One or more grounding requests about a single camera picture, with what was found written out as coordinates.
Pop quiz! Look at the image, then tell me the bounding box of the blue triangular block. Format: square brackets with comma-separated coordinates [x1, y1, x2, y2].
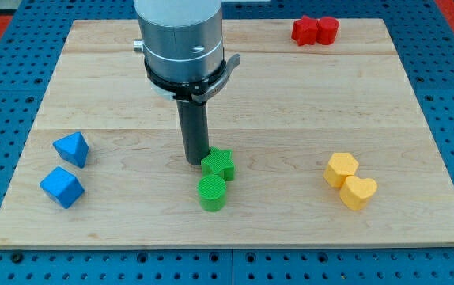
[53, 131, 89, 168]

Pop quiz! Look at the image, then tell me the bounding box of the blue cube block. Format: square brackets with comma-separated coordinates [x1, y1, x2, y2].
[40, 166, 85, 209]

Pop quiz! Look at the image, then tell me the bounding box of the green cylinder block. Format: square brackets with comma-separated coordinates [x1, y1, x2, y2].
[197, 174, 226, 212]

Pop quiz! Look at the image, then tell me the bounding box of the red cylinder block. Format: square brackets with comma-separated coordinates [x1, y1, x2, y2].
[316, 17, 339, 45]

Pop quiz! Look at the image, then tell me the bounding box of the yellow hexagon block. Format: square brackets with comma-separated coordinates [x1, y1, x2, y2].
[323, 153, 359, 188]

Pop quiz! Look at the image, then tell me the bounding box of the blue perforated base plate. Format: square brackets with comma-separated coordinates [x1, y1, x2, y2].
[0, 0, 454, 284]

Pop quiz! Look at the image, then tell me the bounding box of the wooden board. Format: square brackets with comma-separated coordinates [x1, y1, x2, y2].
[0, 19, 454, 250]

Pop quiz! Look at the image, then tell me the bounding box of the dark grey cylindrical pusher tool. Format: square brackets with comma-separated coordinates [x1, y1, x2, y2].
[176, 101, 210, 165]

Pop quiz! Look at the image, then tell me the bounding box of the green star block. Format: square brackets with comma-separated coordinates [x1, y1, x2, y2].
[201, 146, 236, 181]

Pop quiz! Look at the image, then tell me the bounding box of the red star block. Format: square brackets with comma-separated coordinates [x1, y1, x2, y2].
[291, 15, 319, 46]

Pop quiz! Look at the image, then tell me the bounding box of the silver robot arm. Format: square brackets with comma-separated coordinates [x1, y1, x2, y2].
[134, 0, 240, 105]

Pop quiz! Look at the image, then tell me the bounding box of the yellow heart block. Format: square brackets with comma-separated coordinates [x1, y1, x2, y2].
[339, 176, 378, 211]

